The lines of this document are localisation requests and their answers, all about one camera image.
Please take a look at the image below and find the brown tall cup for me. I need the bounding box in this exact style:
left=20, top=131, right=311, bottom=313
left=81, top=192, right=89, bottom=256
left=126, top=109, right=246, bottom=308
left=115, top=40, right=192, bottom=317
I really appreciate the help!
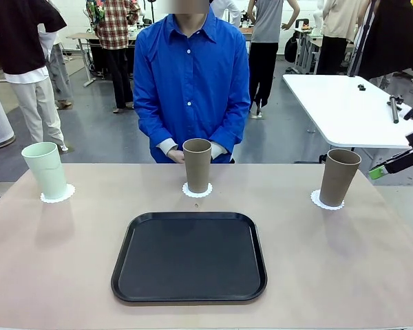
left=182, top=138, right=213, bottom=194
left=319, top=148, right=362, bottom=207

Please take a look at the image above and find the white scalloped paper coaster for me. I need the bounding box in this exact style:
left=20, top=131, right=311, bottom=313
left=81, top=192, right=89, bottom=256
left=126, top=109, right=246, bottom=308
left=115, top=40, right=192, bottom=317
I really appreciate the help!
left=40, top=184, right=76, bottom=204
left=309, top=188, right=346, bottom=211
left=182, top=181, right=214, bottom=199

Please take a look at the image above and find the pale green tall cup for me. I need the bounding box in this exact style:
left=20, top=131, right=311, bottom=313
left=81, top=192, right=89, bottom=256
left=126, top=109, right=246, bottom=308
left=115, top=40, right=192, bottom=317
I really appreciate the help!
left=21, top=142, right=69, bottom=199

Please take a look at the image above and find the person's right forearm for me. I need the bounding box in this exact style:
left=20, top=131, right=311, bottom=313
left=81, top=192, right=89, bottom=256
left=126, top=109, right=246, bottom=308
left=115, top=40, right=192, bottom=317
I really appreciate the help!
left=134, top=102, right=180, bottom=159

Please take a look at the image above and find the person's left forearm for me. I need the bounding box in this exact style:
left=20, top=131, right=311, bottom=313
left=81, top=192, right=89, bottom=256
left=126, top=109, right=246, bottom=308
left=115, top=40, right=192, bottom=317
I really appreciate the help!
left=209, top=102, right=251, bottom=161

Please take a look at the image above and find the person's right hand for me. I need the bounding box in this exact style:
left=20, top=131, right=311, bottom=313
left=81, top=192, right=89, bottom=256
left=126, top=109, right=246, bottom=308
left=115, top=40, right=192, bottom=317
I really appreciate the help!
left=167, top=147, right=186, bottom=164

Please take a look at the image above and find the black rod with clamp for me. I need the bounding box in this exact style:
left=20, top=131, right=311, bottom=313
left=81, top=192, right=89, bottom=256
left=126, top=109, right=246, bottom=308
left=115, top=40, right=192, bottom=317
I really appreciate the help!
left=387, top=95, right=404, bottom=124

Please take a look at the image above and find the white folding table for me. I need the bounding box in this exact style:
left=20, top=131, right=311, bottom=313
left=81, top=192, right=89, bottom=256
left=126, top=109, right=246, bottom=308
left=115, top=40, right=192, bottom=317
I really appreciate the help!
left=282, top=74, right=413, bottom=182

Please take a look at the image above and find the person in black clothes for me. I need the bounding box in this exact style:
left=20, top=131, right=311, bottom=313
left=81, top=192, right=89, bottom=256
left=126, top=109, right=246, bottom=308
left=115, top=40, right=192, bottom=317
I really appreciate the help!
left=357, top=0, right=413, bottom=82

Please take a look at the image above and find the black tripod pole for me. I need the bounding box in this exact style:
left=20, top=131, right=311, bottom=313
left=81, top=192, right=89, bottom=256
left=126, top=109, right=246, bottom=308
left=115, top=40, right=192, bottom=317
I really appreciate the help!
left=346, top=0, right=378, bottom=78

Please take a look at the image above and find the person in beige top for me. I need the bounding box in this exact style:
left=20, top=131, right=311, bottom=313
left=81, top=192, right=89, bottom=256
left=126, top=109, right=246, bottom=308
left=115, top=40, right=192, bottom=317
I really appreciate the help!
left=316, top=0, right=371, bottom=76

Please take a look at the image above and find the white desk row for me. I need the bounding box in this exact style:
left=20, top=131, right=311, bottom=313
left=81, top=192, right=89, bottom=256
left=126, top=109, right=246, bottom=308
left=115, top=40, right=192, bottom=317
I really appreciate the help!
left=294, top=27, right=326, bottom=75

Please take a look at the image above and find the black bag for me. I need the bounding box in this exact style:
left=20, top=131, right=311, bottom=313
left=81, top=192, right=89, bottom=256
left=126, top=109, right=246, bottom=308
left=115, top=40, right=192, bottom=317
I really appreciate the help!
left=284, top=34, right=300, bottom=63

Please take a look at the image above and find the person in grey top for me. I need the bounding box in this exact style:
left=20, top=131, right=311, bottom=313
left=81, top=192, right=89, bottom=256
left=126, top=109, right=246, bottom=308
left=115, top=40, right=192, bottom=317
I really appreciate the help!
left=247, top=0, right=302, bottom=120

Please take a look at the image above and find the person in blue shirt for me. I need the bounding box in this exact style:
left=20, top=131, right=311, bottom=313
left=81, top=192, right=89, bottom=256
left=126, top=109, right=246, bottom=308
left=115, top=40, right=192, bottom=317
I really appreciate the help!
left=133, top=0, right=252, bottom=164

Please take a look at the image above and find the black plastic tray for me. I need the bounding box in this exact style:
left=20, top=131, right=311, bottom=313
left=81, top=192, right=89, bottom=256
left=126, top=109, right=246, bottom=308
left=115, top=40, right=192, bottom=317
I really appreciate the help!
left=110, top=212, right=268, bottom=303

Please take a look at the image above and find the person in plaid shirt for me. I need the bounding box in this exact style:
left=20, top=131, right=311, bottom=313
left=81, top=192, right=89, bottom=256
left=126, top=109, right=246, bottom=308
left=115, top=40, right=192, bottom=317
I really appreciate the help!
left=85, top=0, right=140, bottom=114

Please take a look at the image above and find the grey desk with metal legs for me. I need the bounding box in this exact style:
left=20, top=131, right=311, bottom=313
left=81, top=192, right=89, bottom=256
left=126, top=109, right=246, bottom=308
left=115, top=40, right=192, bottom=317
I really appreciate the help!
left=65, top=32, right=145, bottom=87

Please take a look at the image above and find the person in grey trousers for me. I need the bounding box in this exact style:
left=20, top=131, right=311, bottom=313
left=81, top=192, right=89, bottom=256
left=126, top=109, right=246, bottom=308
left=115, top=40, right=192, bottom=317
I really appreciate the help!
left=37, top=32, right=75, bottom=109

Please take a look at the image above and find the person in black shirt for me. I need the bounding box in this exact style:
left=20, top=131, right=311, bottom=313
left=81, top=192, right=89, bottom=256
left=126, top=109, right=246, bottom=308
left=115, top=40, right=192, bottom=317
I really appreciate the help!
left=0, top=0, right=70, bottom=152

